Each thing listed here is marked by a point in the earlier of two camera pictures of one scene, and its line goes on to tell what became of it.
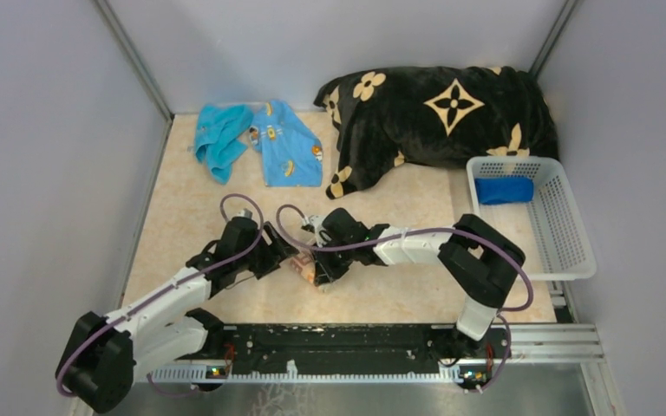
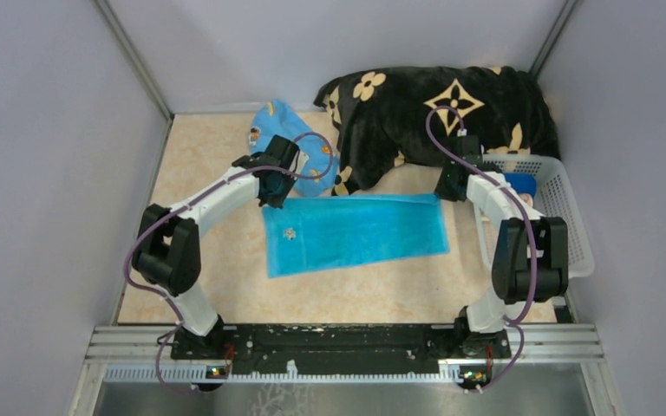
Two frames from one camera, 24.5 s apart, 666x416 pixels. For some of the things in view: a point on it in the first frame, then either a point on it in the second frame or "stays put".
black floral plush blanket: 436,117 stays put
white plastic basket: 529,202 stays put
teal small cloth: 218,137 → 307,234
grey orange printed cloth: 304,264 → 527,198
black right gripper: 324,271 → 441,191
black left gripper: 276,251 → 277,200
